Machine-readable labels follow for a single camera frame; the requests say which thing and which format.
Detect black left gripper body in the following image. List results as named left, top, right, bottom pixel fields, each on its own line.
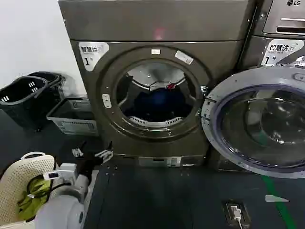
left=77, top=154, right=103, bottom=180

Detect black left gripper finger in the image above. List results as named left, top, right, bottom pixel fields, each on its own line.
left=71, top=140, right=87, bottom=158
left=94, top=141, right=114, bottom=165

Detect grey rectangular bin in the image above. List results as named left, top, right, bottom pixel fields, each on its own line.
left=46, top=96, right=99, bottom=137

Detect yellow-green garment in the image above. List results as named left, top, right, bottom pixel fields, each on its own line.
left=17, top=175, right=56, bottom=221

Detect beige perforated laundry basket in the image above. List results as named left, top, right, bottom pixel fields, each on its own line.
left=0, top=152, right=61, bottom=229

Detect dark blue clothes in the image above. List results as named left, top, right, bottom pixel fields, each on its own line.
left=123, top=83, right=192, bottom=120

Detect large black plastic basket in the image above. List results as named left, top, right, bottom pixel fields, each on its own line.
left=0, top=75, right=49, bottom=131

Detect round glass dryer door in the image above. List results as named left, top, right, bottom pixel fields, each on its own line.
left=201, top=65, right=305, bottom=179

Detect grey front-loading dryer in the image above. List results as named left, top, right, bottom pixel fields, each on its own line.
left=58, top=0, right=257, bottom=168

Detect white plug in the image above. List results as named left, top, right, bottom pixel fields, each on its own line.
left=229, top=203, right=243, bottom=219

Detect floor socket box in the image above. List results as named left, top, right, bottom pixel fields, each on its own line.
left=222, top=198, right=251, bottom=228

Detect white floor tape piece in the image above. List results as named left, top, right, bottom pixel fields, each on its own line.
left=265, top=194, right=284, bottom=204

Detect green floor tape strip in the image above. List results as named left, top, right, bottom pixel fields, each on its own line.
left=261, top=175, right=298, bottom=229

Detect grey washer with sticker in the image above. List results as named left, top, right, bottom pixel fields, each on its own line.
left=214, top=35, right=305, bottom=173

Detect silver stacked machine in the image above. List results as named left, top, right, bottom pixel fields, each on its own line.
left=252, top=0, right=305, bottom=41

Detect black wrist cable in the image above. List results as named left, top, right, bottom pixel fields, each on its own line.
left=25, top=176, right=72, bottom=199

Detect white power cable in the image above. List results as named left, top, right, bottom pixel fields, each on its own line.
left=235, top=214, right=249, bottom=229

